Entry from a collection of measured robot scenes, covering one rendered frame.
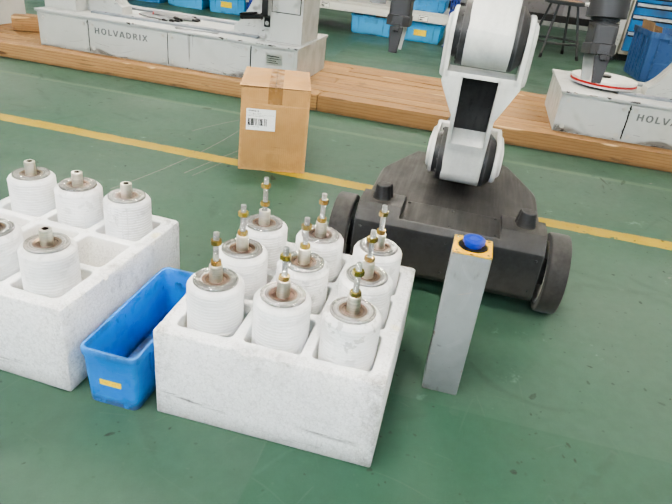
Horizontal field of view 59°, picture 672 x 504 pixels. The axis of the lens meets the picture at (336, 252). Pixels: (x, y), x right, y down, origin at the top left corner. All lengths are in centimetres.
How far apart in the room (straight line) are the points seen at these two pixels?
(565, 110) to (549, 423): 194
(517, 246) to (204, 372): 78
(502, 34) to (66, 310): 104
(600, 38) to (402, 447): 99
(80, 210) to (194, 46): 199
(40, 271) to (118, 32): 243
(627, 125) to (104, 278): 241
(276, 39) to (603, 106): 157
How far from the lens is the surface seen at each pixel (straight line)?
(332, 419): 100
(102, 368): 111
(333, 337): 94
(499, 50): 142
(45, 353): 117
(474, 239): 107
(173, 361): 104
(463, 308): 111
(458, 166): 160
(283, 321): 95
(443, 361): 118
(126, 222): 129
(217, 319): 99
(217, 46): 318
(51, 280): 113
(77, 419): 115
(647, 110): 301
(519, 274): 146
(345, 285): 103
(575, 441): 123
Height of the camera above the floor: 78
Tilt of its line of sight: 28 degrees down
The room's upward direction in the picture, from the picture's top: 7 degrees clockwise
